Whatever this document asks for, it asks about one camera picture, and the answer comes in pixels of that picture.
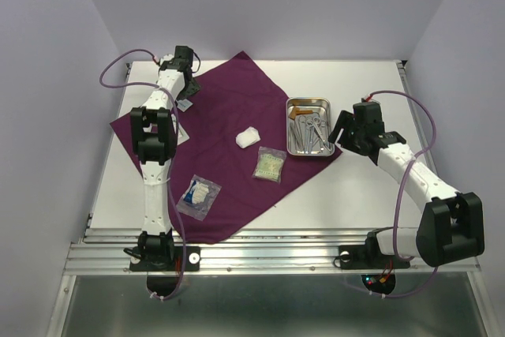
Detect small white label packet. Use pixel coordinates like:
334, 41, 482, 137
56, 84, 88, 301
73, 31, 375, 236
177, 99, 193, 112

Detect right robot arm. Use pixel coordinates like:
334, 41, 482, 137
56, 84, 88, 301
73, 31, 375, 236
328, 102, 484, 270

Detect steel tweezers pair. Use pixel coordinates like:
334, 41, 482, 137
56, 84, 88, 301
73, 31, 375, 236
289, 124, 297, 154

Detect steel hemostat forceps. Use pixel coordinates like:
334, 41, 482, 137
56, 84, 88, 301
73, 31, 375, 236
295, 115, 309, 154

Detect green-white sealed packet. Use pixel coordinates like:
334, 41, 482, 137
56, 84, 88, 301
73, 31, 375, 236
252, 147, 286, 183

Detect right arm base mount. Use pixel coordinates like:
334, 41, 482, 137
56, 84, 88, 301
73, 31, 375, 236
333, 226, 412, 297

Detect purple cloth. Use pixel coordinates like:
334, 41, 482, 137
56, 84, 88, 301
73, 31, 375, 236
110, 50, 342, 244

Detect steel instrument tray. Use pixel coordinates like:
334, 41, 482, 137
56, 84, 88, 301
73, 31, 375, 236
286, 97, 335, 158

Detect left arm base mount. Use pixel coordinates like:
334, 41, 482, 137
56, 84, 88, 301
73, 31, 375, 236
123, 230, 201, 301

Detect white sterile pouch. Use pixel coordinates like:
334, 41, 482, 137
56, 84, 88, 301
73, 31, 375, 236
178, 126, 189, 144

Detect aluminium front rail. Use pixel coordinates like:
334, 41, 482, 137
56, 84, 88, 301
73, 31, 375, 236
62, 228, 483, 275

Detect small steel scissors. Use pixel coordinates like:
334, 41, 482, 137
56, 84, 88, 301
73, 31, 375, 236
306, 116, 331, 152

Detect blue-white gauze packet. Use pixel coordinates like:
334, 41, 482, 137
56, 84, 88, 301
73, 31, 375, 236
177, 175, 221, 221

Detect white folded gauze pad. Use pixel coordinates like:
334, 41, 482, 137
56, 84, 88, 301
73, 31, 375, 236
235, 126, 260, 149

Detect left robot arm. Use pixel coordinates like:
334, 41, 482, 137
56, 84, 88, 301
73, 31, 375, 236
129, 46, 195, 269

